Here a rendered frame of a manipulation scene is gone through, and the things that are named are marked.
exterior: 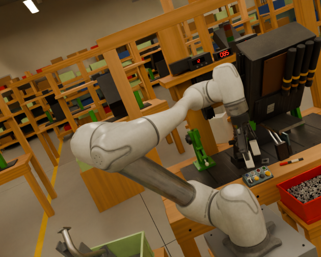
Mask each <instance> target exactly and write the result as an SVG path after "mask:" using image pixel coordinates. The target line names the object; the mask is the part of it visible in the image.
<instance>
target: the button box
mask: <svg viewBox="0 0 321 257"><path fill-rule="evenodd" d="M264 167H265V168H266V169H265V170H263V169H262V167H260V168H258V169H260V172H257V171H256V170H257V169H255V170H253V171H254V172H255V173H254V174H251V172H248V173H246V174H249V176H248V177H246V176H245V175H246V174H244V175H243V178H242V180H243V182H244V183H245V184H246V185H247V186H248V187H249V188H250V187H252V186H255V185H257V184H259V183H262V182H264V181H267V180H268V179H271V178H273V177H274V176H273V174H272V173H271V172H270V170H269V169H268V167H267V166H266V165H265V166H264ZM266 171H269V172H270V173H271V175H270V176H266V174H265V172H266ZM261 174H264V178H261V177H260V175H261ZM256 176H257V177H259V180H257V181H256V180H255V179H254V177H256ZM250 178H251V179H253V183H249V179H250Z"/></svg>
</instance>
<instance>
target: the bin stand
mask: <svg viewBox="0 0 321 257"><path fill-rule="evenodd" d="M277 205H278V209H279V211H280V212H281V215H282V219H283V220H284V221H285V222H286V223H288V224H289V225H290V226H291V227H293V228H294V229H295V230H296V231H297V232H299V231H298V227H297V224H298V225H299V226H300V227H302V228H303V229H304V234H305V238H306V239H307V240H308V241H309V242H310V243H312V244H313V245H314V246H315V247H316V250H317V254H318V257H321V238H320V236H321V220H319V221H317V222H314V223H312V224H310V225H307V224H306V223H305V222H304V221H303V220H302V219H300V218H299V217H298V216H297V215H296V214H294V213H293V212H292V211H291V210H290V209H289V208H287V207H286V206H285V205H284V204H283V203H282V202H281V201H277Z"/></svg>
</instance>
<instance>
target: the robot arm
mask: <svg viewBox="0 0 321 257"><path fill-rule="evenodd" d="M212 78H213V79H211V80H208V81H203V82H199V83H196V84H193V85H191V86H190V87H188V88H187V89H186V90H185V92H184V94H183V98H182V99H180V100H179V101H178V102H177V103H176V104H175V105H174V106H173V107H172V108H170V109H168V110H165V111H162V112H159V113H156V114H152V115H148V116H143V117H140V118H138V119H135V120H132V121H129V122H126V121H124V122H103V121H100V122H91V123H87V124H84V125H82V126H80V127H79V128H78V129H77V130H76V132H75V133H74V135H73V136H72V139H71V141H70V147H71V150H72V153H73V154H74V156H75V157H76V158H77V159H78V160H79V161H81V162H84V163H87V164H88V165H90V166H93V167H95V168H98V169H101V170H103V171H106V172H109V173H114V172H118V173H120V174H121V175H123V176H125V177H127V178H129V179H131V180H133V181H135V182H137V183H138V184H140V185H142V186H144V187H146V188H148V189H150V190H152V191H153V192H155V193H157V194H159V195H161V196H163V197H165V198H167V199H169V200H171V201H172V202H174V203H175V205H176V208H177V209H178V210H179V211H180V213H181V214H182V215H183V216H184V217H186V218H188V219H190V220H193V221H195V222H198V223H201V224H205V225H209V226H214V227H216V228H218V229H220V230H221V231H223V232H224V233H225V234H227V235H229V237H227V238H224V239H223V240H222V243H223V245H224V246H226V247H228V248H229V249H230V250H231V251H232V252H233V253H234V254H235V255H236V256H237V257H263V256H265V255H266V254H267V253H269V252H270V251H272V250H273V249H274V248H276V247H279V246H281V245H282V241H281V239H279V238H277V237H275V236H273V235H272V234H270V232H271V231H272V230H273V229H274V228H275V227H276V225H275V223H274V222H273V221H269V222H267V223H265V220H264V216H263V213H262V210H261V207H260V205H259V202H258V200H257V198H256V197H255V195H254V194H253V193H252V192H251V190H250V189H249V188H247V187H246V186H244V185H241V184H229V185H226V186H224V187H223V188H222V189H221V190H216V189H213V188H212V187H209V186H207V185H204V184H202V183H200V182H198V181H194V180H190V181H187V182H186V181H185V180H183V179H181V178H180V177H178V176H177V175H175V174H173V173H172V172H171V171H169V170H167V169H166V168H164V167H163V166H161V165H159V164H158V163H156V162H155V161H153V160H151V159H150V158H148V157H146V156H145V155H146V154H147V153H149V152H150V151H151V150H152V149H153V148H155V147H156V146H157V145H158V144H159V143H160V142H161V141H162V140H163V139H164V138H165V137H166V136H167V135H168V134H169V133H170V132H171V131H173V130H174V129H175V128H176V127H177V126H179V125H180V124H181V123H182V122H183V121H184V119H185V117H186V115H187V112H188V110H189V109H192V110H194V111H197V110H199V109H203V108H206V107H209V106H210V105H212V104H214V103H217V102H223V104H224V107H225V110H226V113H227V116H230V119H231V122H232V124H233V125H237V129H236V130H235V131H236V134H237V139H238V145H239V150H240V154H243V157H244V160H245V163H246V165H247V168H253V167H255V165H254V162H253V159H252V156H251V154H250V151H248V142H247V137H248V139H249V140H250V141H249V142H250V145H251V148H252V152H253V155H254V156H257V155H260V154H261V153H260V150H259V147H258V144H257V141H256V139H257V137H256V135H255V133H254V131H253V129H252V127H251V125H250V123H249V120H250V116H249V113H248V112H247V110H248V109H249V108H248V105H247V102H246V98H245V95H244V87H243V83H242V81H241V78H240V76H239V74H238V72H237V70H236V68H235V67H234V65H233V64H231V63H224V64H221V65H219V66H217V67H215V68H214V69H213V73H212Z"/></svg>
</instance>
